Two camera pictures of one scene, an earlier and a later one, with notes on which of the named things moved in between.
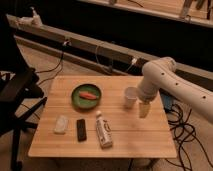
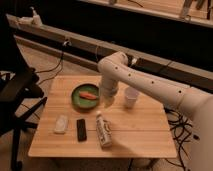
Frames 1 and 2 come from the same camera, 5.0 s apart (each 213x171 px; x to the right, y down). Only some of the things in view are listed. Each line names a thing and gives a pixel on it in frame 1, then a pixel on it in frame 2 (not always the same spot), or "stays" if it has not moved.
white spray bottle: [36, 20] stays
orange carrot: [86, 95] stays
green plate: [82, 102] stays
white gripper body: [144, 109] -> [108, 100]
